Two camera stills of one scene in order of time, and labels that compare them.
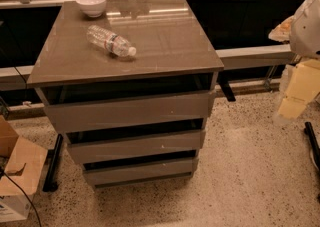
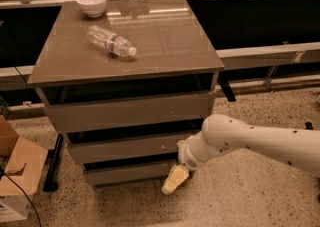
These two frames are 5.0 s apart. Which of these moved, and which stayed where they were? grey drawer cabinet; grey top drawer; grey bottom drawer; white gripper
Moved: white gripper
Stayed: grey drawer cabinet; grey bottom drawer; grey top drawer
